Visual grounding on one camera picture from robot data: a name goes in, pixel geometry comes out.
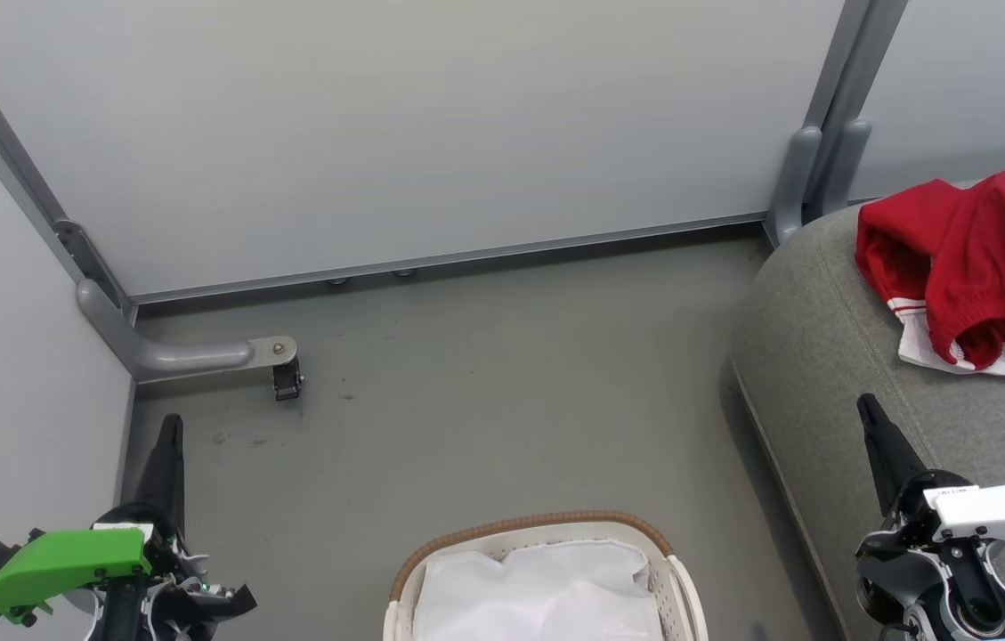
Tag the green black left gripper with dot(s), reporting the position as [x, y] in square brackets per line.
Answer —
[66, 561]

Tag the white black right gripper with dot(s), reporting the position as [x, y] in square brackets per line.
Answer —
[992, 516]

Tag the red garment with white hem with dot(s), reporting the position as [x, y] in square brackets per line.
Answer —
[983, 258]

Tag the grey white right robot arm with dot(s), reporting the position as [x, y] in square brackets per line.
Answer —
[947, 596]

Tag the white laundry basket brown rim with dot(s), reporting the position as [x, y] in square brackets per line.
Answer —
[538, 527]

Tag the grey partition foot with plate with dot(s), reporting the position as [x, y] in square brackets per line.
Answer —
[173, 358]

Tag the black caster wheel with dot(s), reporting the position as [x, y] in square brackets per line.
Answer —
[287, 383]

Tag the grey fabric sofa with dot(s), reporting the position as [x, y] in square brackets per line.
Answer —
[822, 356]

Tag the white cloth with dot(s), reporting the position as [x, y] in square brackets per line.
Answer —
[538, 596]

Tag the grey partition post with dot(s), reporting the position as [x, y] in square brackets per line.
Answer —
[831, 133]

